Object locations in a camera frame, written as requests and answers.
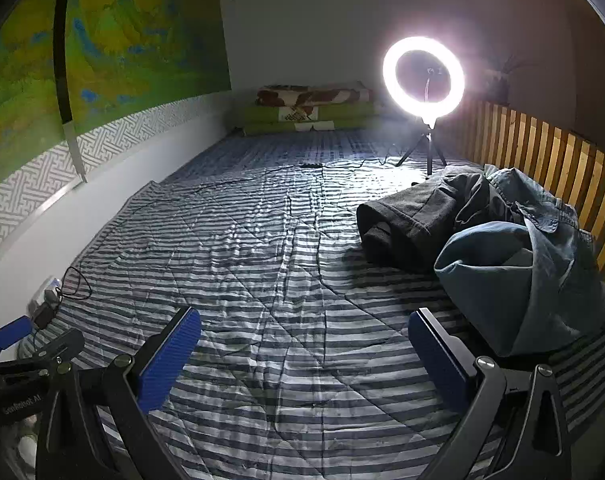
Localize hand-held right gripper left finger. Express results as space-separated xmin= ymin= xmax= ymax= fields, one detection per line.
xmin=35 ymin=306 xmax=203 ymax=480

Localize dark potted plant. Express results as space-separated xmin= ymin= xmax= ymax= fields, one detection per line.
xmin=482 ymin=52 xmax=533 ymax=106

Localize white power strip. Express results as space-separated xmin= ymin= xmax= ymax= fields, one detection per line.
xmin=30 ymin=277 xmax=63 ymax=313

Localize dark grey pants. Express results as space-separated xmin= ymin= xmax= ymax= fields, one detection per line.
xmin=356 ymin=174 xmax=488 ymax=275

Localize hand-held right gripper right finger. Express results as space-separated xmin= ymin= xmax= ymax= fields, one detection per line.
xmin=408 ymin=307 xmax=570 ymax=480

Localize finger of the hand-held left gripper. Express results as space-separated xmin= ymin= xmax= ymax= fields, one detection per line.
xmin=0 ymin=329 xmax=86 ymax=378
xmin=0 ymin=316 xmax=33 ymax=356

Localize black power adapter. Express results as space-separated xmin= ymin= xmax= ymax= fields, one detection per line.
xmin=32 ymin=305 xmax=58 ymax=331

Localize wooden slat railing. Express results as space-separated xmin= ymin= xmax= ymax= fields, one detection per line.
xmin=463 ymin=99 xmax=605 ymax=306

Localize looped black cable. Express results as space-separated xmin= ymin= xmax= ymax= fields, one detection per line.
xmin=56 ymin=266 xmax=93 ymax=303

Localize striped blanket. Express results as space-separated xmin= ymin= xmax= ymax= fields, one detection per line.
xmin=20 ymin=127 xmax=605 ymax=480

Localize green landscape wall poster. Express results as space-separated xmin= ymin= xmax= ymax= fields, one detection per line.
xmin=0 ymin=0 xmax=232 ymax=196

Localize brown patterned folded blanket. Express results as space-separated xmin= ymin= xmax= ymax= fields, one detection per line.
xmin=256 ymin=84 xmax=374 ymax=108

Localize ring light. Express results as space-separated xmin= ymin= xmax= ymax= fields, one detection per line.
xmin=382 ymin=36 xmax=466 ymax=128

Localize black and white hanging strap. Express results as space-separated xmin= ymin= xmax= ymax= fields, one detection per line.
xmin=52 ymin=0 xmax=89 ymax=184

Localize blue denim garment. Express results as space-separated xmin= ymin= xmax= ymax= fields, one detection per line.
xmin=433 ymin=164 xmax=605 ymax=358

